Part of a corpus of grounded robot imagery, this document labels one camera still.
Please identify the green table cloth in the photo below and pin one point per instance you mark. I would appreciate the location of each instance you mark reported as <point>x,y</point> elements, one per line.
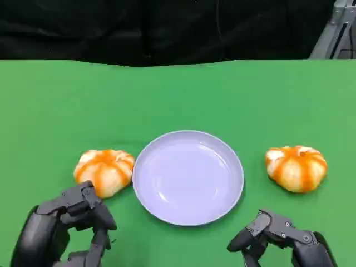
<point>178,97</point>

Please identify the orange and white bread roll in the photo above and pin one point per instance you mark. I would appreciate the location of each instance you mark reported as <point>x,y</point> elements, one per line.
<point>296,169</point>
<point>108,169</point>

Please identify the grey metal frame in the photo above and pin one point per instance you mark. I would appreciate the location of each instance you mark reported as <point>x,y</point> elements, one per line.
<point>331,30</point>

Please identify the black backdrop curtain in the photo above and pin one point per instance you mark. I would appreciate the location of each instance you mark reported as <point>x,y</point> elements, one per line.
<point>139,27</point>

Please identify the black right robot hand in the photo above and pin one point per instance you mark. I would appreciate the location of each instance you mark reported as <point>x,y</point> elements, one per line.
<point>278,228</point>

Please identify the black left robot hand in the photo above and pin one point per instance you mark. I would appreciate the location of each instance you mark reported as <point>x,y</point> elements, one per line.
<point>44,233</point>

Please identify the lilac plate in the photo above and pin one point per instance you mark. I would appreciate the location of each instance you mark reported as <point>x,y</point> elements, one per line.
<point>189,178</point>

